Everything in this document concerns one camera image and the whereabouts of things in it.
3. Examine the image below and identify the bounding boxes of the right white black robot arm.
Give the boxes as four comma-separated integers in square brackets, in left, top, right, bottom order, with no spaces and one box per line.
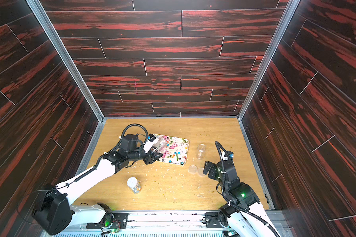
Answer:
[202,141,280,237]

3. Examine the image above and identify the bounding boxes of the left white-lidded candy jar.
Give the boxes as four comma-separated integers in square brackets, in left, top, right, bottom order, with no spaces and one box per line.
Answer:
[127,177,141,194]

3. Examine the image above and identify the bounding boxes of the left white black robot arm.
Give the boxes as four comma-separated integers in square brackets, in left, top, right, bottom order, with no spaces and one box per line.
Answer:
[32,131,163,236]

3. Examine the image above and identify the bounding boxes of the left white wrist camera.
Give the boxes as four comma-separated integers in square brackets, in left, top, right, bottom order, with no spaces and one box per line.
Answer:
[143,133,158,153]

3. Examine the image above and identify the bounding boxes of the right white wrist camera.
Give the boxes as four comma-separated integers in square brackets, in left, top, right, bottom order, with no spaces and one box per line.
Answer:
[221,151,234,163]

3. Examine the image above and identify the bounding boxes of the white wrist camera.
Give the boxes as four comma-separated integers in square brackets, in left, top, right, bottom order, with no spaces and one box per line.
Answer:
[221,151,234,163]
[143,133,158,153]

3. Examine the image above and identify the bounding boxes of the metal front rail frame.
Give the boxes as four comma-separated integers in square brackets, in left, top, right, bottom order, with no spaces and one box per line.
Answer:
[40,210,294,237]

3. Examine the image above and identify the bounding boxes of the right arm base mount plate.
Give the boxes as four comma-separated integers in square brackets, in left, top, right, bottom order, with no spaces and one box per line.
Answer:
[202,212,229,228]

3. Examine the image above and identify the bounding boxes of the clear candy jar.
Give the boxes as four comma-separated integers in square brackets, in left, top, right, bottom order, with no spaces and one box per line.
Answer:
[196,143,206,160]
[154,137,168,152]

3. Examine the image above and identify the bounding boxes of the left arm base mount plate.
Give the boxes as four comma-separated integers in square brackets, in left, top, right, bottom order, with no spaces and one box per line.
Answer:
[86,212,129,230]

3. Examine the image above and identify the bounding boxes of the floral pink rectangular tray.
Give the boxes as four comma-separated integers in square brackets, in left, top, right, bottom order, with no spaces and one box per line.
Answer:
[155,134,189,166]

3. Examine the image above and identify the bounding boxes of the clear plastic jar lid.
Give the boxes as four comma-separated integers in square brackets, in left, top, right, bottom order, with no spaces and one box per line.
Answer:
[188,165,198,174]

